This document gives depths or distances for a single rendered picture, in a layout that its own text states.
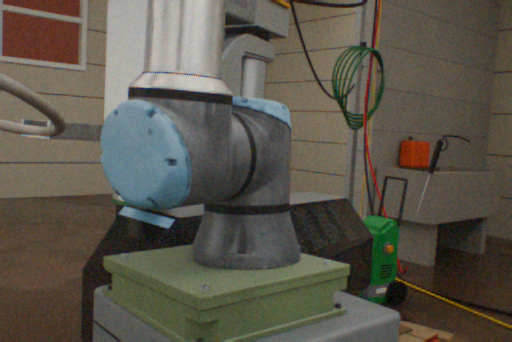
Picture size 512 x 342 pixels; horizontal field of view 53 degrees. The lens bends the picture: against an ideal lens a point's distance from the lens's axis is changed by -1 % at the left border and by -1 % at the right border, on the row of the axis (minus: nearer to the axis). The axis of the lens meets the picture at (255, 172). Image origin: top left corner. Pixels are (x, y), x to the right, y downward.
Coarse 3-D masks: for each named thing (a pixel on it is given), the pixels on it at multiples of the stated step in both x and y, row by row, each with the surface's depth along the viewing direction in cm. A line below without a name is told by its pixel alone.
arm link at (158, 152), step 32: (160, 0) 69; (192, 0) 69; (224, 0) 73; (160, 32) 69; (192, 32) 69; (160, 64) 70; (192, 64) 70; (128, 96) 73; (160, 96) 68; (192, 96) 68; (224, 96) 72; (128, 128) 69; (160, 128) 65; (192, 128) 69; (224, 128) 73; (128, 160) 69; (160, 160) 66; (192, 160) 68; (224, 160) 73; (128, 192) 70; (160, 192) 67; (192, 192) 71; (224, 192) 77
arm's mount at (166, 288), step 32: (128, 256) 91; (160, 256) 91; (128, 288) 83; (160, 288) 75; (192, 288) 71; (224, 288) 72; (256, 288) 73; (288, 288) 78; (320, 288) 83; (160, 320) 76; (192, 320) 70; (224, 320) 71; (256, 320) 74; (288, 320) 79; (320, 320) 83
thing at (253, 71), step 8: (248, 64) 228; (256, 64) 229; (264, 64) 233; (248, 72) 228; (256, 72) 229; (264, 72) 233; (248, 80) 228; (256, 80) 230; (264, 80) 234; (248, 88) 229; (256, 88) 230; (264, 88) 235; (240, 96) 229; (248, 96) 229; (256, 96) 231; (264, 96) 236
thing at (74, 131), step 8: (24, 120) 145; (32, 120) 147; (40, 120) 150; (48, 120) 140; (72, 128) 146; (80, 128) 149; (88, 128) 151; (96, 128) 154; (24, 136) 145; (32, 136) 143; (40, 136) 142; (56, 136) 142; (64, 136) 144; (72, 136) 147; (80, 136) 149; (88, 136) 152; (96, 136) 154
